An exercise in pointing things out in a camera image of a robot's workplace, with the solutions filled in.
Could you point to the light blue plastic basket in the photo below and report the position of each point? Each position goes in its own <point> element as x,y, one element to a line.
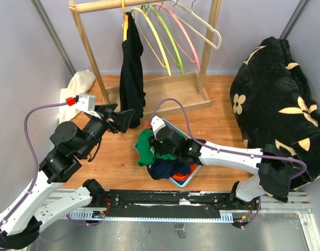
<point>161,166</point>

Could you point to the lime green hanger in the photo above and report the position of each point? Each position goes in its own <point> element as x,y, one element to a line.
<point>178,60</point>

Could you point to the pale yellow hanger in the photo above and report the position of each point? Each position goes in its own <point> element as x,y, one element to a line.
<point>162,59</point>

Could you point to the black printed t shirt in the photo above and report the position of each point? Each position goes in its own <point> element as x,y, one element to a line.
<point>131,85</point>

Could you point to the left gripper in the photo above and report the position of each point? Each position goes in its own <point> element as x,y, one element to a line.
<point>122,117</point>

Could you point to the aluminium rail frame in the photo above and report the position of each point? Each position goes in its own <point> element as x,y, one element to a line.
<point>297,205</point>

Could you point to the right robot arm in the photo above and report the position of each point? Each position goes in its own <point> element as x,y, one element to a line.
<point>271,170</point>

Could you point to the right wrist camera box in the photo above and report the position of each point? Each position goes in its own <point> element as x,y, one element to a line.
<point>157,124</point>

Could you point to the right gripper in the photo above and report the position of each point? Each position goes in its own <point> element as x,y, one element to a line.
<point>156,145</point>

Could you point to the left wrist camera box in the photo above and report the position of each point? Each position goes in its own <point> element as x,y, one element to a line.
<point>84,102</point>

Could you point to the green t shirt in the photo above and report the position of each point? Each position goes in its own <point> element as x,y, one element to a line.
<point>147,154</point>

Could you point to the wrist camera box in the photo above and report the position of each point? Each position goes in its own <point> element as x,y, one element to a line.
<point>157,124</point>
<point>84,102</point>

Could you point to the wooden clothes rack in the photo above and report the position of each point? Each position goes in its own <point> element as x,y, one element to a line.
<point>188,88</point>

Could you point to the orange t shirt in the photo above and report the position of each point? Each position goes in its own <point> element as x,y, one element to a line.
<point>184,173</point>

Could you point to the black floral blanket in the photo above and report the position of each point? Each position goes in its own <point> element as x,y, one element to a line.
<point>273,104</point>

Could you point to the navy blue t shirt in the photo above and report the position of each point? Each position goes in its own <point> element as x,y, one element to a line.
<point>166,168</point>

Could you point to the white plastic hanger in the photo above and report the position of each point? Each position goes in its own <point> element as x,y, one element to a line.
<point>201,23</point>

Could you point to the cream white cloth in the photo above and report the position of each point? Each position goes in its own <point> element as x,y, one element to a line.
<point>81,82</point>

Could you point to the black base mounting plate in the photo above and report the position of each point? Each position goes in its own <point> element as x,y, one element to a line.
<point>167,205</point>

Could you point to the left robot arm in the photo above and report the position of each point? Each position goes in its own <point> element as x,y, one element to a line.
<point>23,221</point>

